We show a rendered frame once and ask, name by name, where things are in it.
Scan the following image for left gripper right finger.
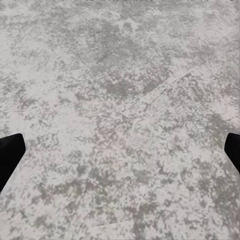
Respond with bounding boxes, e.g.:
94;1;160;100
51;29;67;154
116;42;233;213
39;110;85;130
224;133;240;172

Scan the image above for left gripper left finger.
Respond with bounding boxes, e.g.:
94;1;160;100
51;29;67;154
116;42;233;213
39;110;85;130
0;133;26;193

